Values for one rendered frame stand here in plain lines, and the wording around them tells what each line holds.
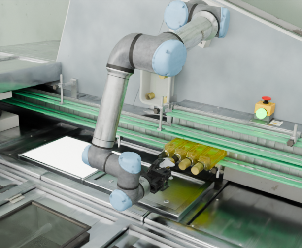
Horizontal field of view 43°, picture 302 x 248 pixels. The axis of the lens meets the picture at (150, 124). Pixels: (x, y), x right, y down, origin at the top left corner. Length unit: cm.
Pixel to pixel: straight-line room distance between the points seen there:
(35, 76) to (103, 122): 107
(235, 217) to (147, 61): 74
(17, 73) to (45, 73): 20
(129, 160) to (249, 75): 79
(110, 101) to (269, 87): 79
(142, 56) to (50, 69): 123
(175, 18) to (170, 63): 44
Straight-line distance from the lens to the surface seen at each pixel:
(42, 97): 233
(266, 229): 157
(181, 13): 159
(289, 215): 169
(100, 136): 130
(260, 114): 171
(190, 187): 169
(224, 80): 185
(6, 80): 218
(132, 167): 125
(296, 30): 229
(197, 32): 140
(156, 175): 145
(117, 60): 127
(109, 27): 215
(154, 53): 119
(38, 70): 231
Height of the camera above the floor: 244
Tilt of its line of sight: 53 degrees down
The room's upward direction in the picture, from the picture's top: 116 degrees counter-clockwise
